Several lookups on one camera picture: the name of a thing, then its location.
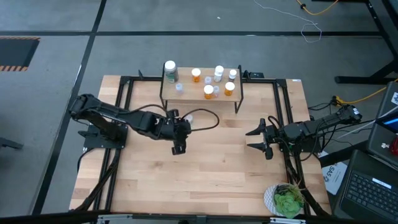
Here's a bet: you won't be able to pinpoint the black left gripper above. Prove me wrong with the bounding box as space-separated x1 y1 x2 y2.
154 108 192 156

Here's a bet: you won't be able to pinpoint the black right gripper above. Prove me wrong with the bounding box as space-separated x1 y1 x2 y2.
245 118 285 161

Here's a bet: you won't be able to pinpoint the large bottle green orange label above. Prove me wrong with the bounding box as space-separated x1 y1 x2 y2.
164 60 180 84

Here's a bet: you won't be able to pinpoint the tall translucent white pill bottle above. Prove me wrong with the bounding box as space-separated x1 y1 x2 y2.
213 65 224 83

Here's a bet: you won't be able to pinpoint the wooden shelf black metal legs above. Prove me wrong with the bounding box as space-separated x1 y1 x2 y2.
159 63 244 114

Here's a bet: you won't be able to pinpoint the small black box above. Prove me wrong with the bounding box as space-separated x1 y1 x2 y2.
245 70 265 80

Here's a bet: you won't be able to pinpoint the green succulent in white pot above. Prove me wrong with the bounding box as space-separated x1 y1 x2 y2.
263 182 307 219

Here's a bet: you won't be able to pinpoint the white printed paper sheet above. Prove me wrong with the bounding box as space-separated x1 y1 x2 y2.
322 161 348 196

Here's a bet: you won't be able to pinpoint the black laptop with keyboard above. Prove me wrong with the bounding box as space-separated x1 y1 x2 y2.
338 149 398 222

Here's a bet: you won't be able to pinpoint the dark grey open laptop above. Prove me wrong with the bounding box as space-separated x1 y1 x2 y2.
366 81 398 170

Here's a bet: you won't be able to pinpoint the black metal desk stand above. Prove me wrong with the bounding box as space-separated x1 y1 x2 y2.
334 0 398 85

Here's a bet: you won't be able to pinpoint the black furniture foot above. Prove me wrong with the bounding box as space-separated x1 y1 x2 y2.
0 136 24 151

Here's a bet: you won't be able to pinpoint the black mat hazard stripes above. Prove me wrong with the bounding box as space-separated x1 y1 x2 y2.
0 36 41 72

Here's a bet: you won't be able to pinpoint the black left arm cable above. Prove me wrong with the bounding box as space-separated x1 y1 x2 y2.
124 104 220 132

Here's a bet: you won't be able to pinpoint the black aluminium table frame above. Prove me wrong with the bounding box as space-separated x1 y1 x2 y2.
71 70 331 220

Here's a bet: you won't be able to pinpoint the yellow cable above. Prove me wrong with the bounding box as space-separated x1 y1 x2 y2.
335 77 398 106
295 0 340 16

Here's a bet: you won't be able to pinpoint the thin white cable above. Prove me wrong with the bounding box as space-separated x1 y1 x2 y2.
253 0 323 44

